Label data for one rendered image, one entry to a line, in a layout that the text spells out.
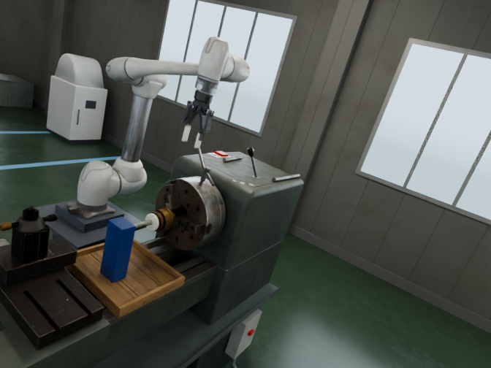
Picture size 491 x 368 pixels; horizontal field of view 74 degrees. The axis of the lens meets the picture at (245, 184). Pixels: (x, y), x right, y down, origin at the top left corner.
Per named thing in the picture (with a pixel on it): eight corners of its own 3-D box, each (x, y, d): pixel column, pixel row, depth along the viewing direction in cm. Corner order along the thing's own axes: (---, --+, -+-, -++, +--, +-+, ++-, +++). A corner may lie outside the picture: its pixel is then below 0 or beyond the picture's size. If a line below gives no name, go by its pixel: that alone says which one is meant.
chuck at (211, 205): (161, 216, 160) (184, 163, 148) (202, 258, 148) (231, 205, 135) (146, 220, 153) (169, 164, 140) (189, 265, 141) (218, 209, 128)
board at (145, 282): (128, 242, 148) (130, 235, 147) (183, 285, 131) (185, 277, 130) (61, 263, 124) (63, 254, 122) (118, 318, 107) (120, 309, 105)
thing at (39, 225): (37, 217, 102) (38, 209, 101) (50, 229, 99) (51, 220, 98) (8, 223, 96) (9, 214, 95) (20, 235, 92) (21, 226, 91)
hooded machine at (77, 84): (101, 143, 549) (112, 65, 510) (70, 144, 501) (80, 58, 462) (77, 131, 576) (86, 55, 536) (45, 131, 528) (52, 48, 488)
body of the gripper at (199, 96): (191, 87, 132) (185, 109, 135) (206, 93, 128) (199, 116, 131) (203, 89, 138) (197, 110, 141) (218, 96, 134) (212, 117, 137)
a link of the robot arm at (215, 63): (210, 79, 124) (230, 84, 135) (222, 37, 119) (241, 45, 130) (190, 71, 129) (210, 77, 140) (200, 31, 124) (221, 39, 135)
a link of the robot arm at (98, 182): (69, 196, 175) (74, 158, 168) (100, 191, 190) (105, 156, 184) (87, 209, 168) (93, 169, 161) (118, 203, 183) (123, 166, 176)
